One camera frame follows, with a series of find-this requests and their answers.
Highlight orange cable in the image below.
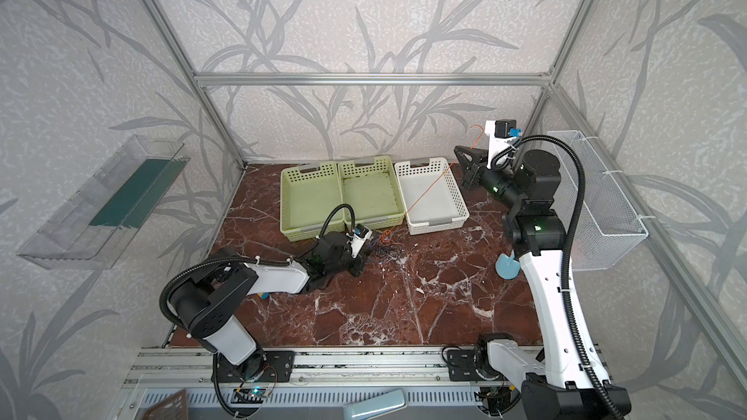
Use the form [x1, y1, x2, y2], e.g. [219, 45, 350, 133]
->
[378, 123, 488, 243]

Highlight black blue orange cables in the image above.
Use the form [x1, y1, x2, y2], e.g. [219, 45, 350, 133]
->
[361, 229, 410, 264]

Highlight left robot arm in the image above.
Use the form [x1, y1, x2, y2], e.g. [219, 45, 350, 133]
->
[159, 226, 373, 367]

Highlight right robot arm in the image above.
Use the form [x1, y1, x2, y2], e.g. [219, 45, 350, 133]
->
[454, 146, 632, 419]

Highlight white perforated basket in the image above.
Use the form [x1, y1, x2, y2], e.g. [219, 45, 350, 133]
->
[394, 157, 470, 235]

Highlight left light green basket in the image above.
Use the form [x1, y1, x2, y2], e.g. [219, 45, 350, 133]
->
[280, 161, 342, 242]

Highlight light green basket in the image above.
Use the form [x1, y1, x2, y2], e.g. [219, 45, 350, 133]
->
[280, 161, 342, 242]
[338, 156, 406, 231]

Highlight middle light green basket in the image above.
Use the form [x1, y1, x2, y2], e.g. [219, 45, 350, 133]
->
[338, 156, 406, 231]

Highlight light blue scoop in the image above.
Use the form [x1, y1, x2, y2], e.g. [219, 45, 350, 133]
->
[495, 253, 521, 280]

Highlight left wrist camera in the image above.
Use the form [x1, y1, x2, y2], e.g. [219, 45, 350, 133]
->
[349, 224, 373, 259]

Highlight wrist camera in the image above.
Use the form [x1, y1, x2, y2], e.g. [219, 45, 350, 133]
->
[349, 224, 373, 259]
[484, 120, 521, 163]

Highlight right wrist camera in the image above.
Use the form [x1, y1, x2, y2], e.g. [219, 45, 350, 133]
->
[484, 120, 521, 163]

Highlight white wire mesh basket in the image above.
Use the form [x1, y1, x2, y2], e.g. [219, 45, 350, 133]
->
[548, 130, 649, 272]

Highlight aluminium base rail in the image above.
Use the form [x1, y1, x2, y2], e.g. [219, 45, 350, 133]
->
[110, 346, 519, 419]

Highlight clear plastic wall shelf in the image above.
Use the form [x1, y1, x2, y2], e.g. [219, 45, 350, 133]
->
[18, 135, 190, 270]

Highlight aluminium frame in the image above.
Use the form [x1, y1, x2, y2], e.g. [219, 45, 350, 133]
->
[139, 0, 746, 389]

